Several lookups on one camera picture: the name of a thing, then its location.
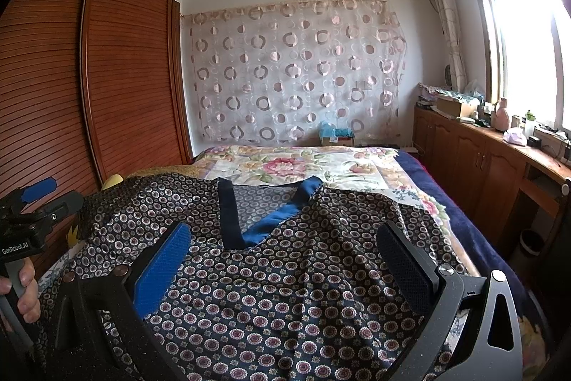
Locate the brown wooden wardrobe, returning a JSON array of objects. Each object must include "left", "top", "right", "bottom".
[{"left": 1, "top": 0, "right": 193, "bottom": 194}]

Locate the pink bottle on cabinet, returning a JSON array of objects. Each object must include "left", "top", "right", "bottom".
[{"left": 491, "top": 97, "right": 510, "bottom": 131}]

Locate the box with blue items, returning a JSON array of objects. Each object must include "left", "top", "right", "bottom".
[{"left": 318, "top": 121, "right": 354, "bottom": 147}]

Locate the tied patterned window curtain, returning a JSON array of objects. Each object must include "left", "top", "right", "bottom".
[{"left": 435, "top": 0, "right": 468, "bottom": 92}]

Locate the circle-patterned sheer curtain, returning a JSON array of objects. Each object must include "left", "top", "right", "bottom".
[{"left": 185, "top": 0, "right": 408, "bottom": 146}]

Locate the navy patterned silk garment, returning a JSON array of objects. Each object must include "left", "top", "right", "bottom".
[{"left": 33, "top": 172, "right": 470, "bottom": 381}]

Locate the navy blue blanket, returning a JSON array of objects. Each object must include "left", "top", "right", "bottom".
[{"left": 395, "top": 150, "right": 527, "bottom": 316}]

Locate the cardboard box on cabinet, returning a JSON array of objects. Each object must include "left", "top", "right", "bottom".
[{"left": 435, "top": 96, "right": 479, "bottom": 119}]

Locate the person's left hand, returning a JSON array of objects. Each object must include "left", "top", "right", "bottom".
[{"left": 17, "top": 257, "right": 41, "bottom": 323}]

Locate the yellow plush toy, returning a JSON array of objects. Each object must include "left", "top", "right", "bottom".
[{"left": 66, "top": 174, "right": 124, "bottom": 249}]

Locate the window with wooden frame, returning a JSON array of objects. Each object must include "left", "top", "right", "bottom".
[{"left": 477, "top": 0, "right": 570, "bottom": 131}]

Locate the long wooden side cabinet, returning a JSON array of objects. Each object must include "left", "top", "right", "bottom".
[{"left": 412, "top": 106, "right": 570, "bottom": 247}]

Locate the pink floral bed quilt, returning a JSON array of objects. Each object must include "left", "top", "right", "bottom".
[{"left": 128, "top": 144, "right": 481, "bottom": 275}]

